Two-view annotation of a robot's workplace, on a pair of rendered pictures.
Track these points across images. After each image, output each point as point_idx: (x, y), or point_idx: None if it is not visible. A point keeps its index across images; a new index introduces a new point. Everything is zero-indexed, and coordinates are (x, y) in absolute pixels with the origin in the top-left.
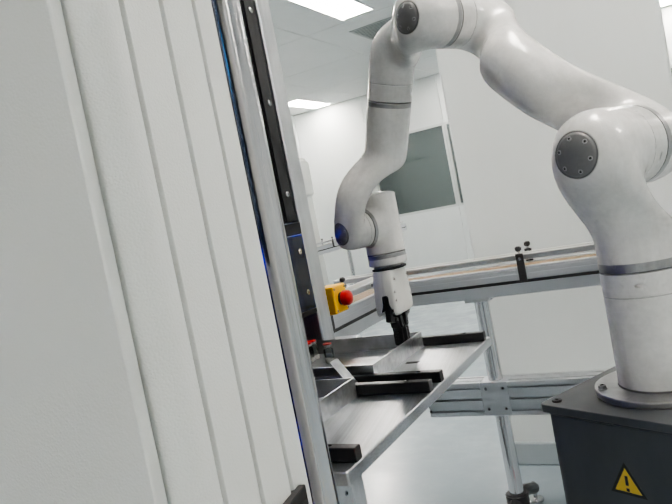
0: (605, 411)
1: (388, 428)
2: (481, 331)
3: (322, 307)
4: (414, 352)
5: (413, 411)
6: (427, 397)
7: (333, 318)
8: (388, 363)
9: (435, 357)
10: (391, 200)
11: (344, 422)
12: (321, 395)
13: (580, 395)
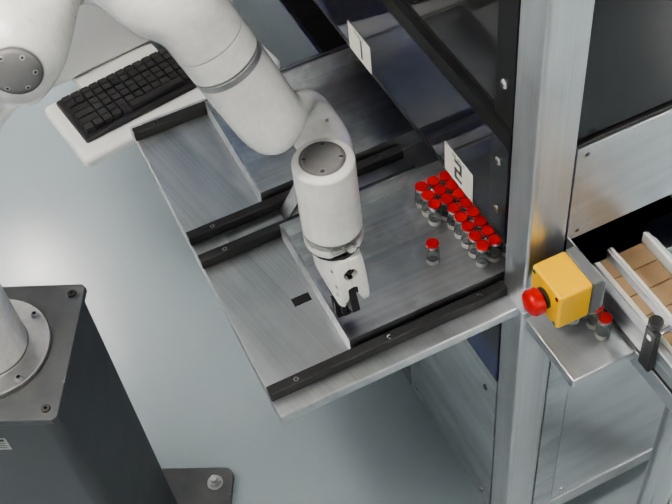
0: (20, 291)
1: (160, 177)
2: (271, 389)
3: (514, 254)
4: (334, 325)
5: (171, 209)
6: (184, 234)
7: (650, 357)
8: (297, 259)
9: (284, 322)
10: (292, 175)
11: (213, 168)
12: None
13: (58, 312)
